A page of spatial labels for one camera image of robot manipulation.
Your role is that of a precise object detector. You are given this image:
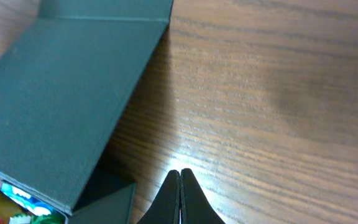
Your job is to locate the black gift box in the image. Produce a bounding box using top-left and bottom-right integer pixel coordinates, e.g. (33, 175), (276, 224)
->
(0, 0), (173, 223)

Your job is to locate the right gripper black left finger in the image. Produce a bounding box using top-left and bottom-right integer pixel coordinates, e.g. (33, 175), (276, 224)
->
(137, 170), (180, 224)

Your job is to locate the green KitKat Chunky bar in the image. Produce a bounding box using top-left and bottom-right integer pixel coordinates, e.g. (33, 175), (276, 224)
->
(8, 213), (65, 224)

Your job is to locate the blue Oreo cookie pack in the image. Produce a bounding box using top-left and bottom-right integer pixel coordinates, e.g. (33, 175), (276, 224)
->
(0, 178), (55, 216)

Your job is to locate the yellow Hacks candy bag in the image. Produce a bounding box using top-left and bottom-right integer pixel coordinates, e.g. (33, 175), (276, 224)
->
(0, 191), (22, 224)

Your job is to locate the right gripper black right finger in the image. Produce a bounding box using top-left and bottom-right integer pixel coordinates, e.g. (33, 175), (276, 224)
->
(180, 168), (225, 224)

